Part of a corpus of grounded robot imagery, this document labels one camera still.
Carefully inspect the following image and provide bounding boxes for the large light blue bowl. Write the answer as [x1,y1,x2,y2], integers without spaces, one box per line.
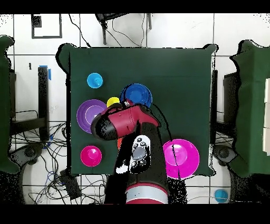
[119,84,129,104]

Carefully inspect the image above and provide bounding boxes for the small dark blue bowl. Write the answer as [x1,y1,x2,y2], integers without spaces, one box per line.
[123,83,153,108]

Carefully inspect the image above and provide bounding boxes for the yellow cup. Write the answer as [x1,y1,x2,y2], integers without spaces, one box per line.
[106,97,120,108]

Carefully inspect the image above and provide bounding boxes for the light blue cup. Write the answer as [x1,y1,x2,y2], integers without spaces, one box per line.
[86,72,104,89]

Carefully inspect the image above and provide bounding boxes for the dark green tablecloth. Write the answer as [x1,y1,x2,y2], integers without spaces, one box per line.
[55,43,218,177]

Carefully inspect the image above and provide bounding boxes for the purple bowl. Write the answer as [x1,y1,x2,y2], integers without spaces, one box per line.
[76,99,108,134]

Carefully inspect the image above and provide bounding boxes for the small crimson bowl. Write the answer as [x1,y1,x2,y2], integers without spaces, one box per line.
[80,145,102,167]

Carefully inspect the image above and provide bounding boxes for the black tripod stand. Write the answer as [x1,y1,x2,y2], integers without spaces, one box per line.
[94,13,153,45]

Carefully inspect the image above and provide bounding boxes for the large pink bowl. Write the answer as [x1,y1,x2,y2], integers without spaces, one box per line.
[162,138,200,179]

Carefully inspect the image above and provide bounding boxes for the blue tape strip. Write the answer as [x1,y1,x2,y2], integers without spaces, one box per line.
[39,65,52,81]

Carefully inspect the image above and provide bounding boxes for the black power strip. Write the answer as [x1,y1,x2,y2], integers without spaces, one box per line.
[60,170,82,200]

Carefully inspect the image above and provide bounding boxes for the side table with green cloth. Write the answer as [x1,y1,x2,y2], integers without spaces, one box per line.
[229,40,270,178]
[0,35,20,175]

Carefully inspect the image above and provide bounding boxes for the blue disc on floor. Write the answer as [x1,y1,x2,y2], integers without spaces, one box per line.
[214,189,229,203]

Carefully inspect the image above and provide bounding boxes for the white boxes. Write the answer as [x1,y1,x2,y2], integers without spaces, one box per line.
[262,78,270,156]

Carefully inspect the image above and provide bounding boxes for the tangle of black cables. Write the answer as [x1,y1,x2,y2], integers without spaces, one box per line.
[10,122,114,204]

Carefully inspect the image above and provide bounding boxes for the black metal frame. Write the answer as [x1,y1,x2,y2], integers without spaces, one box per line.
[9,66,50,142]
[210,69,238,144]

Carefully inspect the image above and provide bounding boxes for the dark square floor frame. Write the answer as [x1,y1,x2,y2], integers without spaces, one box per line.
[31,14,63,39]

